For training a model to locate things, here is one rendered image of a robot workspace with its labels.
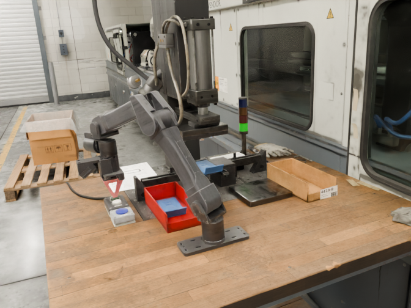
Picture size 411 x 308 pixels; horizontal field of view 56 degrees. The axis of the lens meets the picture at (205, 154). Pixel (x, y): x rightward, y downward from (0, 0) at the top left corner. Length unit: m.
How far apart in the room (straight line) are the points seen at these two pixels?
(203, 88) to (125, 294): 0.74
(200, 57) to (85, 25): 9.24
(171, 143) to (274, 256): 0.41
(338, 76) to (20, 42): 9.29
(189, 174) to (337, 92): 0.91
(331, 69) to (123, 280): 1.23
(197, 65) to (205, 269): 0.70
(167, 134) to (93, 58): 9.52
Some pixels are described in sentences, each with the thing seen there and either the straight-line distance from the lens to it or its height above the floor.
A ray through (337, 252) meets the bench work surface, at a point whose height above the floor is 0.90.
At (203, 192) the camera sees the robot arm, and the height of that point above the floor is 1.06.
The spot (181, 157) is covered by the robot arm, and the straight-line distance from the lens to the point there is 1.06.
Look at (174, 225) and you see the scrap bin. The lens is 1.18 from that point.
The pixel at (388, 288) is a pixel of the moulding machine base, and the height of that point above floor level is 0.48.
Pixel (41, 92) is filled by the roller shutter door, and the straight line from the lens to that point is 10.53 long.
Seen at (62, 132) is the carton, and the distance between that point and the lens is 4.60.
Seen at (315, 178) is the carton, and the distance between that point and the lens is 1.49.
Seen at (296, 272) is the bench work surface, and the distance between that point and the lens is 1.00.
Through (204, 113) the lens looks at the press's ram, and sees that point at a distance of 1.41.
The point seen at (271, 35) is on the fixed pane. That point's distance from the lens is 2.21.
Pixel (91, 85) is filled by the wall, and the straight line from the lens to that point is 10.59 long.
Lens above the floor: 1.46
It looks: 17 degrees down
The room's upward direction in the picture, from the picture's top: 3 degrees counter-clockwise
